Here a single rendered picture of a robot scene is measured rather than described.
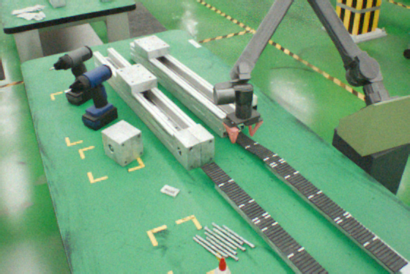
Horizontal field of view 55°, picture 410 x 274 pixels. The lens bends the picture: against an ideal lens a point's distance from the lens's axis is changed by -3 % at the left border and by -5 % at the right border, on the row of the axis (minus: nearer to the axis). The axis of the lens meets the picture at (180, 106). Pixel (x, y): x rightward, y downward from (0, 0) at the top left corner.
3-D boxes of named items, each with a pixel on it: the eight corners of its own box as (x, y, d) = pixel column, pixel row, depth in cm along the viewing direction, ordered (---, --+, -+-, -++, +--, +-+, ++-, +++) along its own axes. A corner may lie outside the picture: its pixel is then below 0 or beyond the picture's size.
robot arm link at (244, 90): (256, 87, 128) (250, 79, 133) (235, 89, 127) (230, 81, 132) (255, 106, 132) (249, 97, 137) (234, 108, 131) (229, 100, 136)
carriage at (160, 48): (170, 59, 188) (170, 45, 185) (148, 65, 184) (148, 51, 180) (155, 47, 200) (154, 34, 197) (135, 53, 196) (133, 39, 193)
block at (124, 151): (149, 151, 140) (146, 128, 135) (123, 167, 133) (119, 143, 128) (131, 139, 146) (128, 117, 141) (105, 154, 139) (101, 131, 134)
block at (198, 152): (220, 158, 135) (220, 134, 130) (187, 171, 130) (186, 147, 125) (206, 144, 141) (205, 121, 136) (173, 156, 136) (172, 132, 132)
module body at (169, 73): (244, 129, 148) (245, 109, 144) (221, 138, 144) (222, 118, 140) (149, 54, 209) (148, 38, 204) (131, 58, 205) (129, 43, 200)
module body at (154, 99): (200, 146, 140) (199, 126, 136) (173, 156, 136) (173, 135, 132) (114, 63, 201) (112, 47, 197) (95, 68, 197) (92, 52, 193)
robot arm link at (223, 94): (247, 61, 130) (241, 69, 138) (212, 64, 128) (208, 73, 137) (255, 97, 127) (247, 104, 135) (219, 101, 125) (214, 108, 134)
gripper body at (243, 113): (225, 119, 137) (225, 100, 134) (249, 110, 141) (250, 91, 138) (236, 128, 132) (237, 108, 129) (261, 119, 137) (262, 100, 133)
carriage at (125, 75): (158, 93, 162) (157, 78, 158) (132, 101, 158) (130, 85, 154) (141, 78, 174) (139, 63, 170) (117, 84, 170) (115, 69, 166)
